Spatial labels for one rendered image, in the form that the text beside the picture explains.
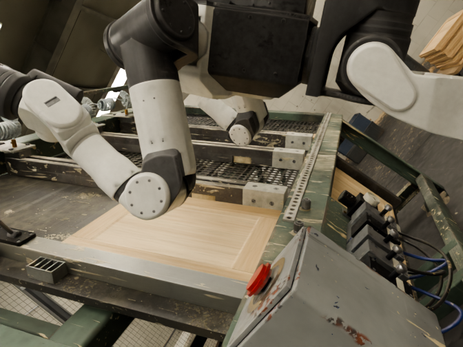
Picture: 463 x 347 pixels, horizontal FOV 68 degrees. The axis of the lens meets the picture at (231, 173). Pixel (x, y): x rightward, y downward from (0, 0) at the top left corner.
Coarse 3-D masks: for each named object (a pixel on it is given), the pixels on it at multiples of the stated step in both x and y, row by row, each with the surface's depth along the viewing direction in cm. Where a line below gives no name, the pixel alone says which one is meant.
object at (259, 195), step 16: (16, 144) 131; (16, 160) 129; (32, 160) 127; (48, 160) 129; (64, 160) 127; (32, 176) 129; (48, 176) 126; (64, 176) 124; (80, 176) 122; (192, 192) 109; (208, 192) 107; (224, 192) 105; (240, 192) 103; (256, 192) 101; (272, 192) 100; (272, 208) 101
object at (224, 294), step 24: (48, 240) 80; (72, 264) 74; (96, 264) 72; (120, 264) 72; (144, 264) 72; (144, 288) 69; (168, 288) 67; (192, 288) 65; (216, 288) 65; (240, 288) 65
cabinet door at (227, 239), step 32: (96, 224) 92; (128, 224) 93; (160, 224) 93; (192, 224) 93; (224, 224) 93; (256, 224) 92; (160, 256) 78; (192, 256) 79; (224, 256) 79; (256, 256) 78
